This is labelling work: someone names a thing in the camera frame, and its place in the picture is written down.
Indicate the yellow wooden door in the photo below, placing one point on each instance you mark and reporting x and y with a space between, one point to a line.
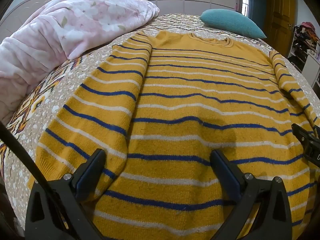
278 17

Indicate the pink floral fleece blanket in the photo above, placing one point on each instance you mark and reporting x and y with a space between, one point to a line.
62 27

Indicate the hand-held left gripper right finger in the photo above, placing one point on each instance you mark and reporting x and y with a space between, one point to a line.
228 177

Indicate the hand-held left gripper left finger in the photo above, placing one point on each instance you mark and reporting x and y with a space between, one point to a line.
83 183

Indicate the grey bed headboard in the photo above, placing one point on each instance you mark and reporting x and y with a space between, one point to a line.
17 11

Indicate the beige dotted quilted bedspread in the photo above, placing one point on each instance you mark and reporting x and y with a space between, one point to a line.
67 82

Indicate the white shelf unit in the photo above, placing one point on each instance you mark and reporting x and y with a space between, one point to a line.
303 47

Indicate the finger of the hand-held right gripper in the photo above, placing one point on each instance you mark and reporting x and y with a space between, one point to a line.
303 136

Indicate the yellow striped knit sweater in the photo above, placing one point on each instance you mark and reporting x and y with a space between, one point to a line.
185 110

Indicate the teal pillow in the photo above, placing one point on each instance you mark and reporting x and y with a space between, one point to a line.
230 22

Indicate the window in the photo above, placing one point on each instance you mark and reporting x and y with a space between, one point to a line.
246 4

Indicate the pile of clothes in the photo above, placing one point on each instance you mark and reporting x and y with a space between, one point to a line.
308 28

